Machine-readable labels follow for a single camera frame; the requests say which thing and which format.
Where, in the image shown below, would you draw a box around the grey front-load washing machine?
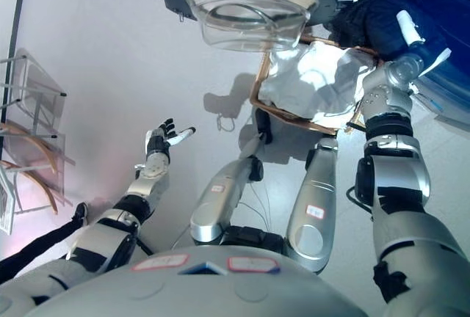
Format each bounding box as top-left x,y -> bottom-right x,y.
343,0 -> 470,128

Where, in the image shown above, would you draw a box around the silver left robot leg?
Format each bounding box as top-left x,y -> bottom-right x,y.
189,106 -> 273,247

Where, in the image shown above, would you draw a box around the person leg black trousers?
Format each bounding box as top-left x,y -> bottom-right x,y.
0,201 -> 90,282

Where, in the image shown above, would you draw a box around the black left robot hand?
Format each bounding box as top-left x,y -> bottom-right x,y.
145,117 -> 198,157

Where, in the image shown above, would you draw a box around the round washer door glass bowl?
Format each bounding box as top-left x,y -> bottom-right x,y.
150,0 -> 365,53

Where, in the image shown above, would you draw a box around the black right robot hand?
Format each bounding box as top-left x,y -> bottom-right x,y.
395,10 -> 442,62

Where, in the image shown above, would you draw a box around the black vertical wall strip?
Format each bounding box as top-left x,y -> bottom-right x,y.
0,0 -> 30,162

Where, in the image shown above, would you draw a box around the black garment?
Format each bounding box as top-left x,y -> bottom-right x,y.
329,0 -> 451,59

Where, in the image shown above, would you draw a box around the brown woven laundry basket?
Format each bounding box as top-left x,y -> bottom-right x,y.
248,35 -> 386,137

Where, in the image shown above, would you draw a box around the grey robot torso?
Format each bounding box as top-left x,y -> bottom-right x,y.
0,223 -> 370,317

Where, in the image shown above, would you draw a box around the white clothes pile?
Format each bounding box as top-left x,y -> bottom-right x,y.
258,43 -> 372,120

